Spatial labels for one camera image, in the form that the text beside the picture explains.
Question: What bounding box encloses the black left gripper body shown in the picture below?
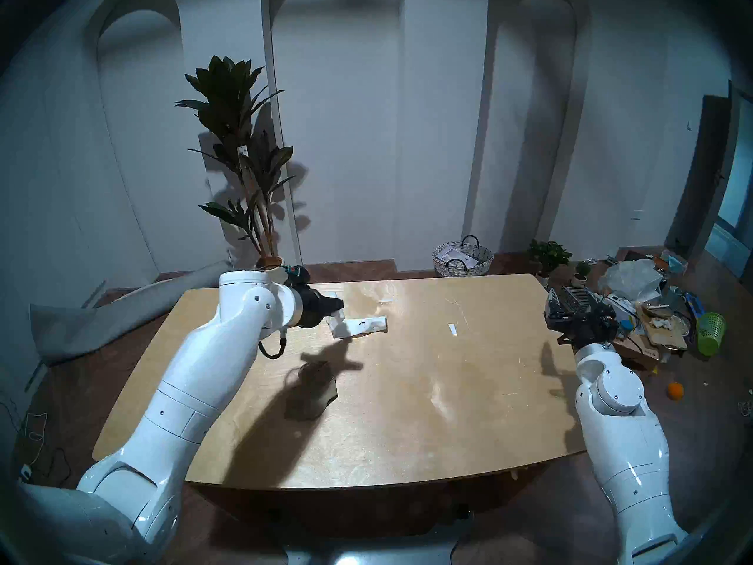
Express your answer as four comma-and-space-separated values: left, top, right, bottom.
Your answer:
282, 265, 330, 329

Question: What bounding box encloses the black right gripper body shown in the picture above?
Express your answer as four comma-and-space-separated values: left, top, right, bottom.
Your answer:
544, 302, 619, 347

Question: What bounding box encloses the white sock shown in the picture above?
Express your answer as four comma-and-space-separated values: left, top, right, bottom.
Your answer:
328, 311, 389, 340

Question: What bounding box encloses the olive ribbed sock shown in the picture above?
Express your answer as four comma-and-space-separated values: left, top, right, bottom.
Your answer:
285, 361, 339, 421

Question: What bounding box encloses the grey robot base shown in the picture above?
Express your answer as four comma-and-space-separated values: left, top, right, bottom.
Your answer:
276, 531, 471, 565

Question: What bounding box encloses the white printed carton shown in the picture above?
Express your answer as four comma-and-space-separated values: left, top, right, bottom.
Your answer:
606, 294, 639, 320

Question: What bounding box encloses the white plastic bag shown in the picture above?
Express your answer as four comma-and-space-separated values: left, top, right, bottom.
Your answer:
598, 259, 664, 303

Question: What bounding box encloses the small bushy potted plant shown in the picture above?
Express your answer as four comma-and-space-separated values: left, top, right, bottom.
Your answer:
527, 239, 572, 288

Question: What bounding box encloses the brown cardboard box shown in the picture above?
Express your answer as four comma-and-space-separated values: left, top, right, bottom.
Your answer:
615, 328, 659, 373

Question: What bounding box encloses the wooden cutting board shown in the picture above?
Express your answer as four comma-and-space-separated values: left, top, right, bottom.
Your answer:
638, 304, 688, 351

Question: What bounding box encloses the green plastic basket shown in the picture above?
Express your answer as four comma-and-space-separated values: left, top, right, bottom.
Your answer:
696, 312, 727, 357

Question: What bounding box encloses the dark door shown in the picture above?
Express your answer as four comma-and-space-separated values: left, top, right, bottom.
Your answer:
668, 94, 736, 255

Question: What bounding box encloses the rolled grey carpet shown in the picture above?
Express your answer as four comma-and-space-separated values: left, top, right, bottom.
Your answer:
29, 258, 236, 367

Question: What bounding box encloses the tall green leafy plant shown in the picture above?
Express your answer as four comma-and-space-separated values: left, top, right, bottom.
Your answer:
175, 55, 296, 261

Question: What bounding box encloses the wire dish rack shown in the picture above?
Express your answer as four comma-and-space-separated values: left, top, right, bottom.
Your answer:
562, 285, 596, 311

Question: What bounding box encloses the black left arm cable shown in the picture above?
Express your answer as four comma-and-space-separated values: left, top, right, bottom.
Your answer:
258, 327, 288, 360

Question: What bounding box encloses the wicker basket with handles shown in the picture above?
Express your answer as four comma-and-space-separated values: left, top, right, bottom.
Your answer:
432, 235, 495, 277

